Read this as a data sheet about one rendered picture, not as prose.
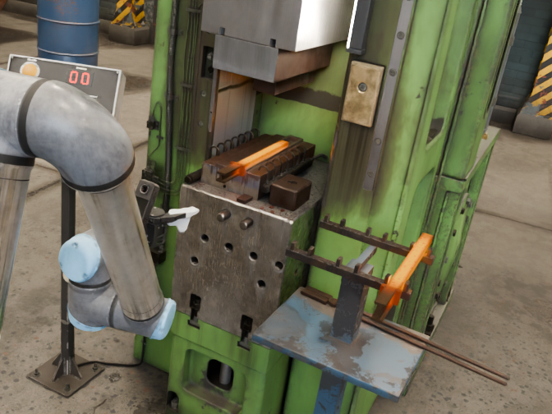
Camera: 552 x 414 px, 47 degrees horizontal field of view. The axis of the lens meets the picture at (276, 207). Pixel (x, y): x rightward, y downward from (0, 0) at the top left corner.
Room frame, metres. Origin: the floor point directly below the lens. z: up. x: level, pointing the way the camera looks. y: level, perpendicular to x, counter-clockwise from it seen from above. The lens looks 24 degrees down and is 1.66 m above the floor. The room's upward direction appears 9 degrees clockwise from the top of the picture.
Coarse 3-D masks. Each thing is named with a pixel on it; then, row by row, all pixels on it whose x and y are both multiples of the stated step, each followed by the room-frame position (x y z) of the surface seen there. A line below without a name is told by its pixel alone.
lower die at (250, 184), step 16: (256, 144) 2.02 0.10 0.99; (272, 144) 2.01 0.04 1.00; (304, 144) 2.09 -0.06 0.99; (208, 160) 1.82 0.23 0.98; (224, 160) 1.81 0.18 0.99; (240, 160) 1.81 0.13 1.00; (208, 176) 1.79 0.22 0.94; (240, 176) 1.74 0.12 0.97; (256, 176) 1.72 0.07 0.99; (272, 176) 1.80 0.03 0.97; (240, 192) 1.74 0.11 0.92; (256, 192) 1.72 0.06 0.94
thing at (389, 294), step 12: (420, 240) 1.48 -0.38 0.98; (420, 252) 1.41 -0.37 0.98; (408, 264) 1.33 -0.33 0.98; (396, 276) 1.26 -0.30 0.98; (408, 276) 1.29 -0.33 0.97; (384, 288) 1.18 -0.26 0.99; (396, 288) 1.20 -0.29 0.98; (384, 300) 1.13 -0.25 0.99; (396, 300) 1.18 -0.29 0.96; (384, 312) 1.15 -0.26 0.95
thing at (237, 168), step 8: (280, 144) 2.00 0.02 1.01; (264, 152) 1.89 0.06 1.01; (272, 152) 1.92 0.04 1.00; (248, 160) 1.79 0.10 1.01; (256, 160) 1.82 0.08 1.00; (224, 168) 1.68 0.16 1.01; (232, 168) 1.69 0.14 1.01; (240, 168) 1.73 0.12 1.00; (224, 176) 1.66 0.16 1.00; (232, 176) 1.70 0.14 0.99
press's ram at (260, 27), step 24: (216, 0) 1.80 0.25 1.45; (240, 0) 1.77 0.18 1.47; (264, 0) 1.74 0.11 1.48; (288, 0) 1.72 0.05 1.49; (312, 0) 1.76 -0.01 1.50; (336, 0) 1.92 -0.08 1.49; (216, 24) 1.80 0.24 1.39; (240, 24) 1.77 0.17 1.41; (264, 24) 1.74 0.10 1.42; (288, 24) 1.71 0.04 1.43; (312, 24) 1.78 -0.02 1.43; (336, 24) 1.96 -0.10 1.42; (288, 48) 1.71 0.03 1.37
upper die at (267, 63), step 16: (224, 48) 1.78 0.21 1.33; (240, 48) 1.76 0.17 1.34; (256, 48) 1.74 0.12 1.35; (272, 48) 1.73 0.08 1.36; (320, 48) 2.01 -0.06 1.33; (224, 64) 1.78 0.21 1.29; (240, 64) 1.76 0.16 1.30; (256, 64) 1.74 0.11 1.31; (272, 64) 1.72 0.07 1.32; (288, 64) 1.80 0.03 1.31; (304, 64) 1.90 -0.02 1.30; (320, 64) 2.03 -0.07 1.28; (272, 80) 1.72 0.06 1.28
